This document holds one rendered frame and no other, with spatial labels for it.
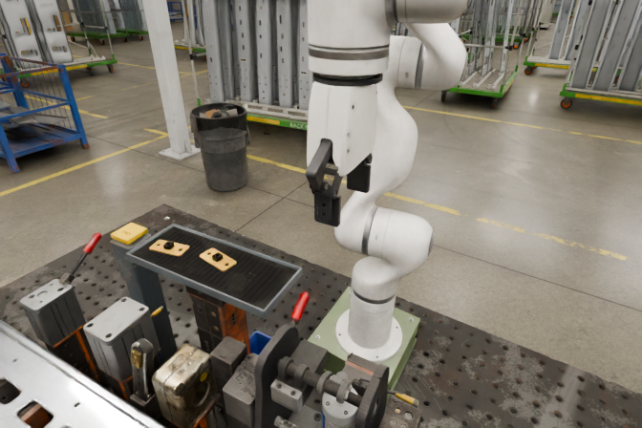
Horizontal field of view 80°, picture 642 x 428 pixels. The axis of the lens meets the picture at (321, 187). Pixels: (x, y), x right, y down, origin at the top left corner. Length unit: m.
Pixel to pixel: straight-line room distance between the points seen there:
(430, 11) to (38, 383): 0.93
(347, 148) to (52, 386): 0.77
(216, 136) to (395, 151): 2.67
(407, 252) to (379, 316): 0.24
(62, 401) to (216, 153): 2.75
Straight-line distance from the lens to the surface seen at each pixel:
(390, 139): 0.82
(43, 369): 1.02
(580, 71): 7.17
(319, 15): 0.39
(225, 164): 3.51
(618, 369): 2.58
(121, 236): 1.03
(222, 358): 0.77
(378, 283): 0.96
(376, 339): 1.12
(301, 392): 0.64
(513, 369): 1.35
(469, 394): 1.26
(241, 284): 0.80
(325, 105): 0.40
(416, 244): 0.88
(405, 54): 0.81
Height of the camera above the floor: 1.69
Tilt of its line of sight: 28 degrees down
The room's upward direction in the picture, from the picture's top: straight up
